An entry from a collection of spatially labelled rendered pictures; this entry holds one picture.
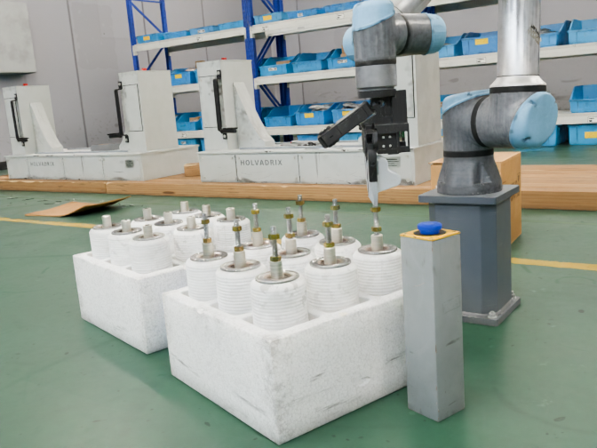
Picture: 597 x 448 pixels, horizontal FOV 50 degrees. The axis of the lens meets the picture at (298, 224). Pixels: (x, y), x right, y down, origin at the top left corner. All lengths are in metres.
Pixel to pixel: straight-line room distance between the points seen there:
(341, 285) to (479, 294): 0.50
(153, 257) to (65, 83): 7.06
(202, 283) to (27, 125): 4.40
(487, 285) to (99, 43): 7.76
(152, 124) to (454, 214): 3.20
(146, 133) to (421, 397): 3.52
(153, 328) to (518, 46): 1.00
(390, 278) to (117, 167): 3.52
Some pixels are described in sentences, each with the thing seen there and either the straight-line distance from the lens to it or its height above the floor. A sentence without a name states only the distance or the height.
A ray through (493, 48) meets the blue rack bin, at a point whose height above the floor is 0.83.
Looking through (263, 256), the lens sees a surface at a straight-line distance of 1.31.
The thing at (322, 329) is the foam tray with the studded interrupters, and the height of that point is 0.17.
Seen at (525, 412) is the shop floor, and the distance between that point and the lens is 1.19.
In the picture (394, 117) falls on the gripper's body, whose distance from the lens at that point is 1.19.
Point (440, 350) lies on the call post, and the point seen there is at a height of 0.13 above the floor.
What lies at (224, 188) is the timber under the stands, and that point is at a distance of 3.79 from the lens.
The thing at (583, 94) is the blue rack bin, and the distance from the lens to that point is 6.12.
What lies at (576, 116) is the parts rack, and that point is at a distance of 5.62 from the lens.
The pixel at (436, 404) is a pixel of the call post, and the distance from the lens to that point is 1.13.
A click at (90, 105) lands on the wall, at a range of 8.69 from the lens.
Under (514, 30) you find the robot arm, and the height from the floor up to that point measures 0.65.
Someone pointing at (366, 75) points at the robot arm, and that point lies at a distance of 1.17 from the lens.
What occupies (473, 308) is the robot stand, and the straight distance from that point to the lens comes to 1.57.
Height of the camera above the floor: 0.55
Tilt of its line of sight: 11 degrees down
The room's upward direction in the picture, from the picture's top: 4 degrees counter-clockwise
